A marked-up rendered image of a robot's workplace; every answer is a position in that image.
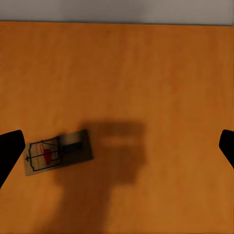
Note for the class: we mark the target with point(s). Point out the cabinet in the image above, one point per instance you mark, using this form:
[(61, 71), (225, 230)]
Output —
[(155, 100)]

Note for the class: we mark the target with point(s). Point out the mousetrap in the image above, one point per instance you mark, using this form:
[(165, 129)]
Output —
[(56, 152)]

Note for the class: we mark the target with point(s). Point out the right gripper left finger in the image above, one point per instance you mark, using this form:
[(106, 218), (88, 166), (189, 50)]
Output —
[(12, 145)]

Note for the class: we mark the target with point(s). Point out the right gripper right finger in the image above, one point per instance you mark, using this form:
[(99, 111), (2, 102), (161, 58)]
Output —
[(226, 144)]

